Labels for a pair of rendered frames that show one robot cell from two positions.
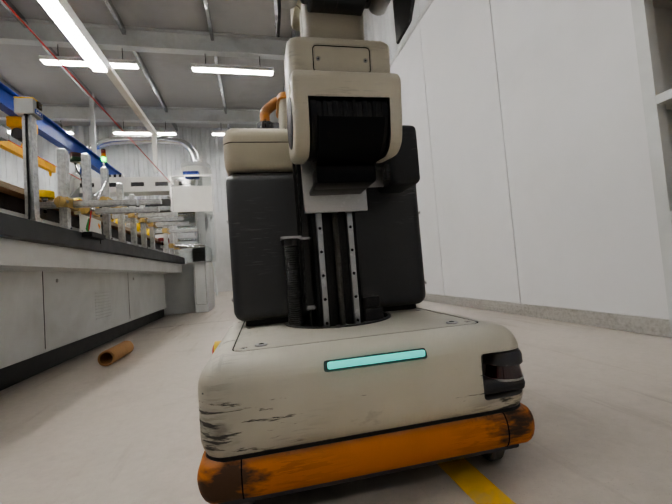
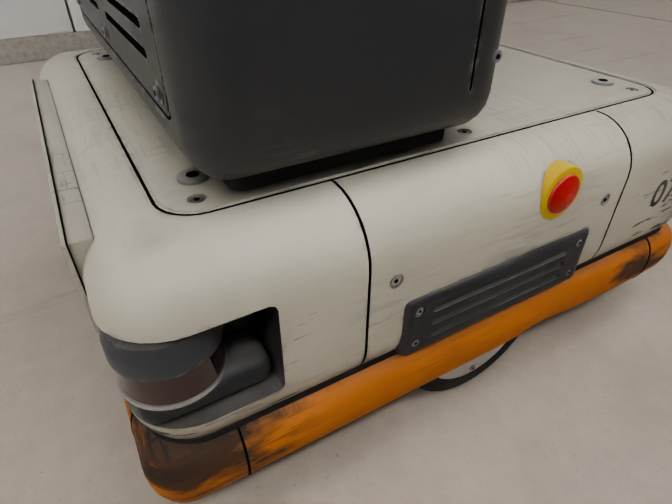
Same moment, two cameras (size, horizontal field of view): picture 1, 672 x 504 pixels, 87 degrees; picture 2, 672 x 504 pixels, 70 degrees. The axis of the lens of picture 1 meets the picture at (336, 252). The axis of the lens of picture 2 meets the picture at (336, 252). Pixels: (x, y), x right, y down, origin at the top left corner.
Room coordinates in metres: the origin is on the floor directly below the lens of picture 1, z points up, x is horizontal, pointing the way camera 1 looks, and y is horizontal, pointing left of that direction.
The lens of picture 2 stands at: (1.15, 0.59, 0.44)
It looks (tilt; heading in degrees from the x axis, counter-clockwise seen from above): 36 degrees down; 252
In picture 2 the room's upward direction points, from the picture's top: straight up
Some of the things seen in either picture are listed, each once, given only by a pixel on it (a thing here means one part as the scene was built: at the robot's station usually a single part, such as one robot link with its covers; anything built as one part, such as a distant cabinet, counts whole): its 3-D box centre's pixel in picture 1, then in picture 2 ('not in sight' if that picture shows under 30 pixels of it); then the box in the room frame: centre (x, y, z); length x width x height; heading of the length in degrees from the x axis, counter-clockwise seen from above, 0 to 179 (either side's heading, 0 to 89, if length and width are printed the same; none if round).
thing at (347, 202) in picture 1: (364, 152); not in sight; (0.81, -0.08, 0.68); 0.28 x 0.27 x 0.25; 102
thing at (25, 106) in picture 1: (28, 109); not in sight; (1.45, 1.24, 1.18); 0.07 x 0.07 x 0.08; 13
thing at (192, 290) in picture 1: (142, 243); not in sight; (4.64, 2.54, 0.95); 1.65 x 0.70 x 1.90; 103
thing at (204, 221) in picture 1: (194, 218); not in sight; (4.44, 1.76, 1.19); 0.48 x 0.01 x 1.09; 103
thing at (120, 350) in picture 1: (117, 352); not in sight; (2.02, 1.28, 0.04); 0.30 x 0.08 x 0.08; 13
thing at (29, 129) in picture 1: (30, 169); not in sight; (1.45, 1.24, 0.93); 0.05 x 0.04 x 0.45; 13
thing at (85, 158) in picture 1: (87, 195); not in sight; (1.94, 1.36, 0.93); 0.04 x 0.04 x 0.48; 13
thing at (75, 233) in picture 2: not in sight; (63, 173); (1.27, 0.10, 0.23); 0.41 x 0.02 x 0.08; 102
